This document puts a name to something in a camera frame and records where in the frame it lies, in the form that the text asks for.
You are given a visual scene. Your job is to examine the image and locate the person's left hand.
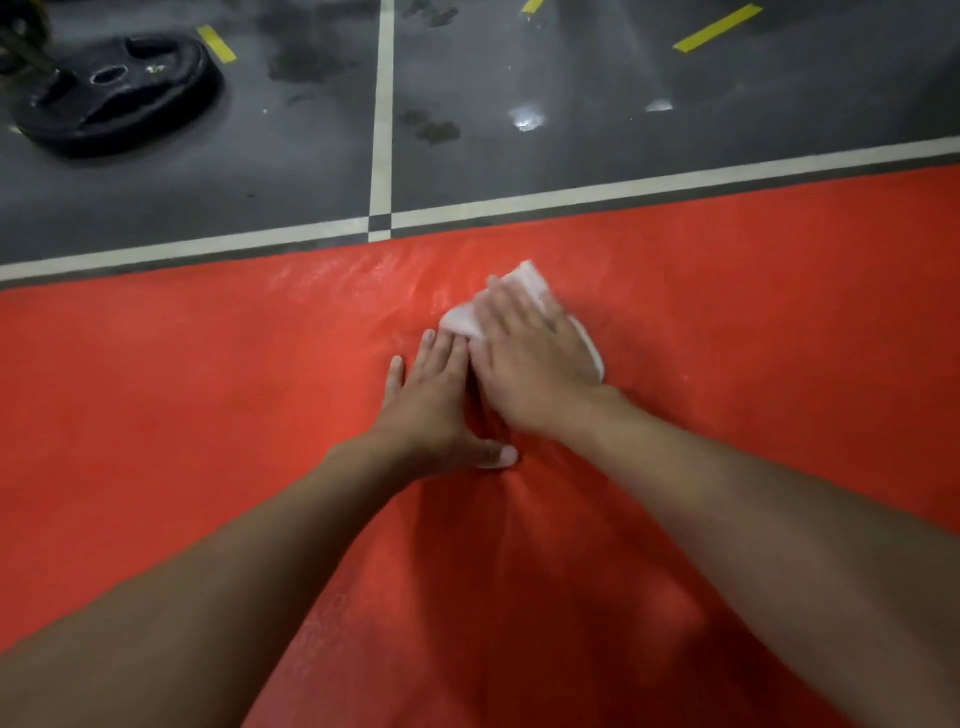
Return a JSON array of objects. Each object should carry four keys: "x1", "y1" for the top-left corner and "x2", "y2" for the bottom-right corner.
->
[{"x1": 371, "y1": 329, "x2": 520, "y2": 481}]

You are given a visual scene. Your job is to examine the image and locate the person's right hand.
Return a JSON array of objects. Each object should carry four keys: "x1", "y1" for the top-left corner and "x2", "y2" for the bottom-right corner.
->
[{"x1": 468, "y1": 275, "x2": 628, "y2": 442}]

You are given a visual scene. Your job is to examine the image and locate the white wet wipe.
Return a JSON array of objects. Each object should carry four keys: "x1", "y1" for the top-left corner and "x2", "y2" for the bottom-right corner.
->
[{"x1": 438, "y1": 259, "x2": 607, "y2": 384}]

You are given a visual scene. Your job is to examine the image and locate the red mat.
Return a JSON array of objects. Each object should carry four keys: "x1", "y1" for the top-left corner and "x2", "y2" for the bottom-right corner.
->
[{"x1": 0, "y1": 164, "x2": 960, "y2": 728}]

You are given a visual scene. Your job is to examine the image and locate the person's right forearm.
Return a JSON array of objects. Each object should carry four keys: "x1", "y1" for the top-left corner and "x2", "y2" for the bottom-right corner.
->
[{"x1": 566, "y1": 389, "x2": 960, "y2": 728}]

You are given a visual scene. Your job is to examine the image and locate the person's left forearm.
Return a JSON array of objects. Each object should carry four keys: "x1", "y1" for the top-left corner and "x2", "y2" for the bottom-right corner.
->
[{"x1": 0, "y1": 434, "x2": 418, "y2": 728}]

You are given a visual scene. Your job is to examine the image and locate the black weight plate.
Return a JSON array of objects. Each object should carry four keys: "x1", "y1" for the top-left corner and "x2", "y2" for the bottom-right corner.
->
[{"x1": 11, "y1": 31, "x2": 226, "y2": 160}]

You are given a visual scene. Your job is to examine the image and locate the gold black dumbbell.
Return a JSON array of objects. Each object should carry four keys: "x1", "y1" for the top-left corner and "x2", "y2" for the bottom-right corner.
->
[{"x1": 0, "y1": 0, "x2": 58, "y2": 76}]

